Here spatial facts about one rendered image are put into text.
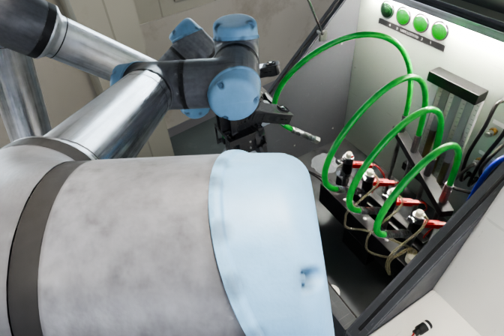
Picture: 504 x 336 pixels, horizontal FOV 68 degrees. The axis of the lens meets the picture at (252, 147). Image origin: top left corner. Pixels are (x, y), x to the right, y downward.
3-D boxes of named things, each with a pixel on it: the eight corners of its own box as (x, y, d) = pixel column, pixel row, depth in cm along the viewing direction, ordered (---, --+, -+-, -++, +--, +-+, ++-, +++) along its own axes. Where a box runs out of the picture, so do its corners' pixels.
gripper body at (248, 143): (216, 145, 80) (208, 97, 72) (251, 130, 83) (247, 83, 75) (233, 165, 75) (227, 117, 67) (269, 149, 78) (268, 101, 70)
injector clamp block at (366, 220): (317, 214, 122) (320, 182, 112) (341, 202, 126) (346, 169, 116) (396, 300, 99) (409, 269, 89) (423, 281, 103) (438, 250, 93)
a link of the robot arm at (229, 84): (187, 127, 56) (196, 87, 64) (262, 123, 55) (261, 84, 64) (178, 81, 51) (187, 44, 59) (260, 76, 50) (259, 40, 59)
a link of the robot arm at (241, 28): (208, 33, 58) (211, 11, 64) (216, 93, 65) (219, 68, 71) (259, 30, 57) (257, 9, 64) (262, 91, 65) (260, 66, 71)
